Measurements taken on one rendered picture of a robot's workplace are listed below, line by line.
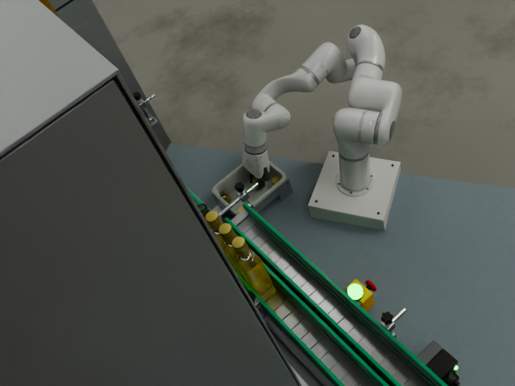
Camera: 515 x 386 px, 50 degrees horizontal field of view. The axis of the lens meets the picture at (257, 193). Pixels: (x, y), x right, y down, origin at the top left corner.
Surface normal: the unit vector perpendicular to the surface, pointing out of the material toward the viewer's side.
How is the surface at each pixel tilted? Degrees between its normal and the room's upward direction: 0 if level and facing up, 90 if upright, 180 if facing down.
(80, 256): 90
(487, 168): 0
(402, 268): 0
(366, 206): 5
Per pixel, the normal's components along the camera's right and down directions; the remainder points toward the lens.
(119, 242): 0.62, 0.54
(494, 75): -0.24, -0.58
